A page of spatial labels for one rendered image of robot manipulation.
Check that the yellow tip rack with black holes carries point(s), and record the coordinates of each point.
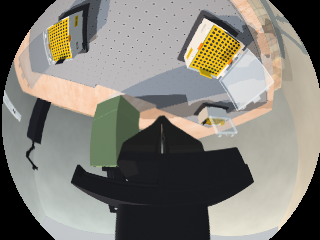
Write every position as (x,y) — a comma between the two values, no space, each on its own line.
(217,50)
(59,44)

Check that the yellow plate with black holes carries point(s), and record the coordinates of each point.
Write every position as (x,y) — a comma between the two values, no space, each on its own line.
(206,121)

